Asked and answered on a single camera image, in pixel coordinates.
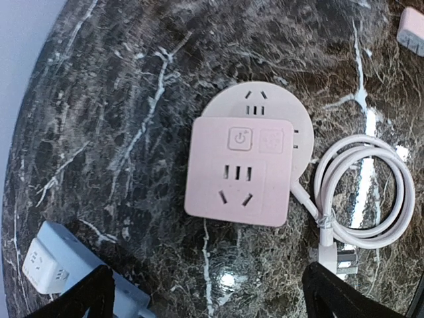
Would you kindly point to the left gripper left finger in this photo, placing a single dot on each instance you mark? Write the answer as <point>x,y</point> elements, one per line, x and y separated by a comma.
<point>93,296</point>

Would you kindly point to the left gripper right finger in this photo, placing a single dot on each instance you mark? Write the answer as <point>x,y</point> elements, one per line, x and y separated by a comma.
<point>326,295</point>

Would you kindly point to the blue power strip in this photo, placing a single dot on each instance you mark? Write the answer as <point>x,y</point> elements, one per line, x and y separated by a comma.
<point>78,261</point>

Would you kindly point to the white cube socket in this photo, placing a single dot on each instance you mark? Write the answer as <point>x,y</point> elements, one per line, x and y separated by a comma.
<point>42,270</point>

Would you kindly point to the pink cube socket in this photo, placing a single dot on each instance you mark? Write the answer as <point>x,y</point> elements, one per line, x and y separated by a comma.
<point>239,170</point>

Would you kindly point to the pink round power strip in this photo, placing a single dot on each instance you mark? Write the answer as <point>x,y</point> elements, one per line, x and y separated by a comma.
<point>268,101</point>

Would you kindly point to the pink small plug adapter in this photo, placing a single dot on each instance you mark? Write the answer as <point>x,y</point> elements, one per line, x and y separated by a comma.
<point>410,32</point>

